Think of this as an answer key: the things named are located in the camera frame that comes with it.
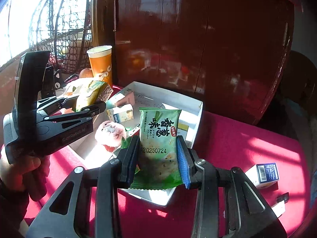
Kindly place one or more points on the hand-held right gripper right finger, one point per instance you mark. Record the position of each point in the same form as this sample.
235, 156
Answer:
184, 163

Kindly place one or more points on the small plush toy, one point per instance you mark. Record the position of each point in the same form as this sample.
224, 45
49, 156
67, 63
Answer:
110, 133

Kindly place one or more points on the yellow snack packet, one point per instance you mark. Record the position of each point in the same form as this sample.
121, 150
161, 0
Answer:
91, 91

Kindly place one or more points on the black cat print bag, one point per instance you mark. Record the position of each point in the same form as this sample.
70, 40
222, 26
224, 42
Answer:
49, 79

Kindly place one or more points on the small teal white carton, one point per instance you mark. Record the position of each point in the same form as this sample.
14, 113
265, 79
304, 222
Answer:
123, 115

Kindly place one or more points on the red-brown wooden cabinet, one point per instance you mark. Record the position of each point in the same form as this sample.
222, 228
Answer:
198, 42

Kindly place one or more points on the wicker hanging chair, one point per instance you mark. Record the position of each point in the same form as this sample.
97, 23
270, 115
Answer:
62, 17

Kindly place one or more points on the white cardboard box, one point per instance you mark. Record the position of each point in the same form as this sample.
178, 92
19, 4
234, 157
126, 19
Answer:
153, 96

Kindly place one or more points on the dark wooden headboard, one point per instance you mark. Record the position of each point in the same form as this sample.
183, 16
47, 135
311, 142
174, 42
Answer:
304, 79

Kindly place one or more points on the small black box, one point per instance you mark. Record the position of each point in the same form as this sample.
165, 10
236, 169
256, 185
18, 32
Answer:
283, 197

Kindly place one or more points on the person's left hand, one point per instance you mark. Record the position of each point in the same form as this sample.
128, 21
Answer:
22, 173

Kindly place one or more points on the person's left forearm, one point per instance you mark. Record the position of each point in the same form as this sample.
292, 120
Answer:
10, 208

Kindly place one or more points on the blue white medicine box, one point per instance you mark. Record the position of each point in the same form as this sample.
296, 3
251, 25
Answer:
267, 173

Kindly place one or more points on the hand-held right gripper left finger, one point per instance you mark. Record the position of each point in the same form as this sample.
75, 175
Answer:
128, 163

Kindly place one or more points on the green cracker packet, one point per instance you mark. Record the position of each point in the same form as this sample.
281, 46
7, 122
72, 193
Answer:
158, 148

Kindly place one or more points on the orange fruit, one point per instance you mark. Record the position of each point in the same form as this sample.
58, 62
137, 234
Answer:
86, 73

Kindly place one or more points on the pink white carton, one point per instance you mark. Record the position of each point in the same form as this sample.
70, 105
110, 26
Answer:
125, 98

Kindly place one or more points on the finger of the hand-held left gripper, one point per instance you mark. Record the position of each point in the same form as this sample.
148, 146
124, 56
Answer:
97, 109
57, 103

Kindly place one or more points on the white plastic bag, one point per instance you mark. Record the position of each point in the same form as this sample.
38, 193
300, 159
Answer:
70, 86

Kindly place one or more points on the magenta tablecloth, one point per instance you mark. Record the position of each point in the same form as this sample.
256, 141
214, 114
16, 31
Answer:
235, 143

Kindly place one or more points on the orange paper cup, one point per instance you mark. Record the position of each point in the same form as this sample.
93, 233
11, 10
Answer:
101, 64

